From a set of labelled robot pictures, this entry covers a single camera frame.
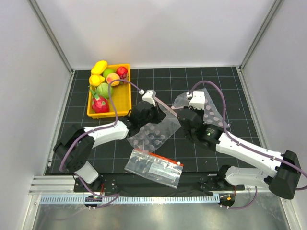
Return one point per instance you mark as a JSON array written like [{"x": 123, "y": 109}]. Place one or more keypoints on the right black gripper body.
[{"x": 200, "y": 112}]

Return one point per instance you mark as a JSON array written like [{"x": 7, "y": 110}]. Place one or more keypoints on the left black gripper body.
[{"x": 153, "y": 116}]

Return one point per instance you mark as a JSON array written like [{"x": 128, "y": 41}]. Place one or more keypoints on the pink polka dot zip bag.
[{"x": 153, "y": 136}]

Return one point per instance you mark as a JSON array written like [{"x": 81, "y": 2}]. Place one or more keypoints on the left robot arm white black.
[{"x": 77, "y": 143}]

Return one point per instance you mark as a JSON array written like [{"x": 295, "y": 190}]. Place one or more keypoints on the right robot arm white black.
[{"x": 278, "y": 172}]

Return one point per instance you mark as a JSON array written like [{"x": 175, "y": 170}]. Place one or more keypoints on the clear bag orange zipper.
[{"x": 155, "y": 168}]

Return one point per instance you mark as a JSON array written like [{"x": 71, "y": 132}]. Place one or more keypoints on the yellow plastic tray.
[{"x": 121, "y": 97}]

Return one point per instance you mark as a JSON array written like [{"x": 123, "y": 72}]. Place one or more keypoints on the dark red grapes toy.
[{"x": 124, "y": 76}]

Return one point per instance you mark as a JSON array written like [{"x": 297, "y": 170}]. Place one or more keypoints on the red dragon fruit toy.
[{"x": 99, "y": 103}]

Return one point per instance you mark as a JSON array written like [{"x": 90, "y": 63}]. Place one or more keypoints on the green cabbage toy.
[{"x": 104, "y": 89}]

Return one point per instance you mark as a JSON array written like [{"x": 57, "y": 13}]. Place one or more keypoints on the orange peach toy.
[{"x": 113, "y": 79}]

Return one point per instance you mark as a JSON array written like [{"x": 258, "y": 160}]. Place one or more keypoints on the red apple toy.
[{"x": 122, "y": 71}]

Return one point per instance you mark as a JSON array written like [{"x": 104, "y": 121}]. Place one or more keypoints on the green lime toy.
[{"x": 107, "y": 72}]

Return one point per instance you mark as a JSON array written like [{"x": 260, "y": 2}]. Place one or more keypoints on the yellow lemon toy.
[{"x": 96, "y": 80}]

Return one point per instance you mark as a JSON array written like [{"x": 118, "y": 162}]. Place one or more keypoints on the yellow mango toy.
[{"x": 99, "y": 67}]

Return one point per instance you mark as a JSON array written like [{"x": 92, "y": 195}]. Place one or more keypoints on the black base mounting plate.
[{"x": 131, "y": 185}]

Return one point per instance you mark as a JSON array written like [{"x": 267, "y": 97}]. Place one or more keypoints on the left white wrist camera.
[{"x": 149, "y": 96}]

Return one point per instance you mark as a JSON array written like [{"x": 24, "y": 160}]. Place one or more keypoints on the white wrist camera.
[
  {"x": 149, "y": 96},
  {"x": 196, "y": 100}
]

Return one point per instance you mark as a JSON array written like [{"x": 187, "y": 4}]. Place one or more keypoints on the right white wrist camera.
[{"x": 196, "y": 100}]

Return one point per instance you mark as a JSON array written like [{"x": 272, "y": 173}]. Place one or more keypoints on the slotted white cable duct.
[{"x": 88, "y": 199}]

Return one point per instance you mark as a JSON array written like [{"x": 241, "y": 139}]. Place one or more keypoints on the right aluminium frame post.
[{"x": 261, "y": 32}]

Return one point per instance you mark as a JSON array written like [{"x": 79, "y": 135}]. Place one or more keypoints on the aluminium frame post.
[
  {"x": 44, "y": 23},
  {"x": 261, "y": 32}
]

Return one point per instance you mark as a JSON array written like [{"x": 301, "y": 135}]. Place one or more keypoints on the left aluminium frame post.
[{"x": 44, "y": 23}]

